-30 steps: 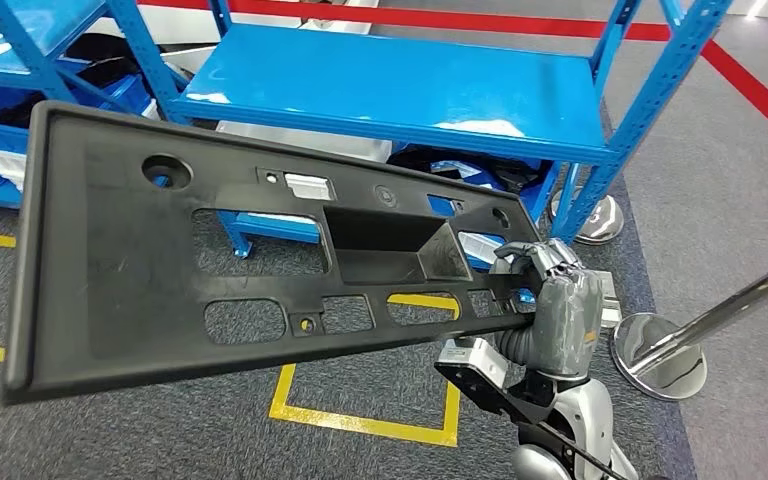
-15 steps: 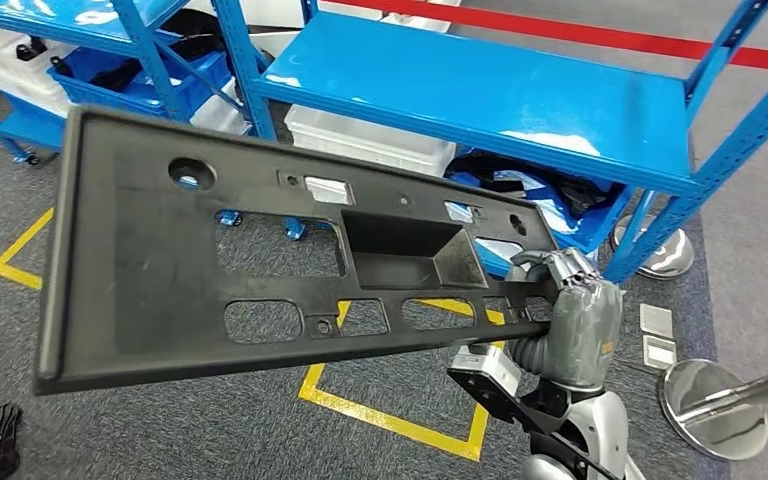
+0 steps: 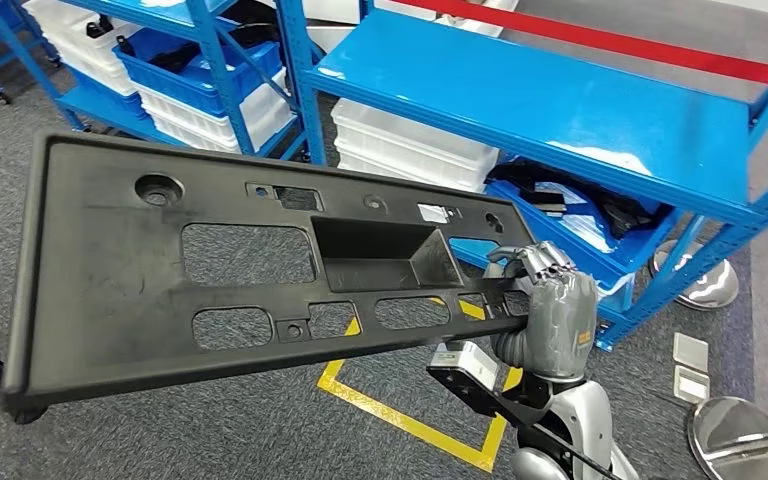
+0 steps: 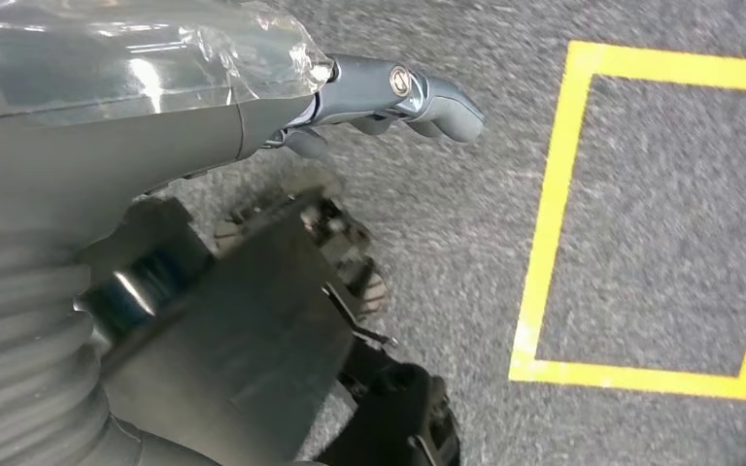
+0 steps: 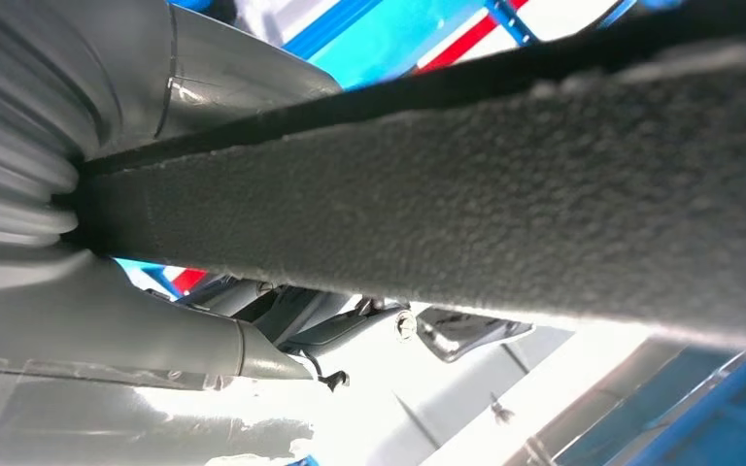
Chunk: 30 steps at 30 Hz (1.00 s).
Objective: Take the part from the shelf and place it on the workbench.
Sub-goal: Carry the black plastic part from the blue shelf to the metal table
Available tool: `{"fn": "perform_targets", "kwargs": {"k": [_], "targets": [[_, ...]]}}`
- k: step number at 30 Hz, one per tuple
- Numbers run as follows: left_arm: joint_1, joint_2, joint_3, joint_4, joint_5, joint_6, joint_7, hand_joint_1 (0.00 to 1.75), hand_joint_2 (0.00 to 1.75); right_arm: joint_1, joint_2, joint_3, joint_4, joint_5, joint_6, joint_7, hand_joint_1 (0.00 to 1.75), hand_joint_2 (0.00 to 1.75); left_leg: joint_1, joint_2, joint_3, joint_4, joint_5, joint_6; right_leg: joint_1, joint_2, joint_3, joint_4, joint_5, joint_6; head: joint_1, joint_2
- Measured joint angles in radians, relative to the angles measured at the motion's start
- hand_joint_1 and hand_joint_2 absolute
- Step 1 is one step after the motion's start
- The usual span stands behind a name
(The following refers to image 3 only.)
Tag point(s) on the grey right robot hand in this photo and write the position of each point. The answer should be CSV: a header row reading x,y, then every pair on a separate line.
x,y
559,324

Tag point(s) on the black plastic panel with cutouts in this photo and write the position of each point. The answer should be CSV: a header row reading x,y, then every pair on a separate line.
x,y
92,298

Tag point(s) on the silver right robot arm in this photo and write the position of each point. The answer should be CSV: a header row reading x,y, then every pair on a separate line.
x,y
586,417

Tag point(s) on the black plastic part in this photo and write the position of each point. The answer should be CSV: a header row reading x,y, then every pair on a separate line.
x,y
622,212
172,56

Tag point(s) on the blue plastic bin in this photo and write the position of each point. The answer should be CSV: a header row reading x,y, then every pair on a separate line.
x,y
642,252
178,86

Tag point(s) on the metal floor socket plate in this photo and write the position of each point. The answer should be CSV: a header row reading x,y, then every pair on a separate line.
x,y
692,385
690,352

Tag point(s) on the red barrier belt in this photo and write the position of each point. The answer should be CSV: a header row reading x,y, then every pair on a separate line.
x,y
622,43

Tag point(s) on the white plastic tray stack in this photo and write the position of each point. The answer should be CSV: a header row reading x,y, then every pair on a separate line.
x,y
86,53
265,112

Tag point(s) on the stanchion post with black cap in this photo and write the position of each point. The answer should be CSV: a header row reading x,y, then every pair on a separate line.
x,y
708,285

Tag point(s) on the chrome stanchion post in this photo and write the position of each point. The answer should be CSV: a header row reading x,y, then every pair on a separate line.
x,y
735,437

